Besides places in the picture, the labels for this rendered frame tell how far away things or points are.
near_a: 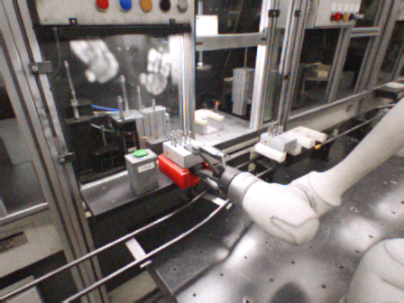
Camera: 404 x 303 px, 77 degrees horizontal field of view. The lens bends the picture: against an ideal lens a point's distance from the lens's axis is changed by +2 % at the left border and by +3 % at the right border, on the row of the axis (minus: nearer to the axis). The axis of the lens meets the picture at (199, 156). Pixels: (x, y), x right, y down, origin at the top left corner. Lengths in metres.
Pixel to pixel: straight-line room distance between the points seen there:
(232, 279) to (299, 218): 0.38
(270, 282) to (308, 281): 0.12
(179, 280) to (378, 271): 0.52
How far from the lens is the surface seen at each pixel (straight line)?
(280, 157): 1.12
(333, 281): 0.95
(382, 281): 0.70
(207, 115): 1.27
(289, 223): 0.57
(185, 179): 0.79
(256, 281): 0.88
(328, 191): 0.69
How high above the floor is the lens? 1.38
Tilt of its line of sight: 28 degrees down
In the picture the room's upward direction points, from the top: straight up
